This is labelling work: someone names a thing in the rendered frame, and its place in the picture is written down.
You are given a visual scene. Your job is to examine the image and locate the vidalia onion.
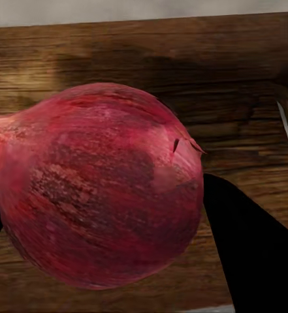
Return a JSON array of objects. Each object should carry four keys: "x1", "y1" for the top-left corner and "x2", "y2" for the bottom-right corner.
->
[{"x1": 0, "y1": 82, "x2": 205, "y2": 290}]

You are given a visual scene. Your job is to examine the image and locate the cutting board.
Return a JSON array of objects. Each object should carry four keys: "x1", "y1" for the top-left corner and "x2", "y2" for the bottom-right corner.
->
[{"x1": 0, "y1": 12, "x2": 288, "y2": 313}]

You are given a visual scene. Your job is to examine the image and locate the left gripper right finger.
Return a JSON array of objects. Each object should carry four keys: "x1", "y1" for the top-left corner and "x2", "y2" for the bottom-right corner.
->
[{"x1": 203, "y1": 173, "x2": 288, "y2": 313}]

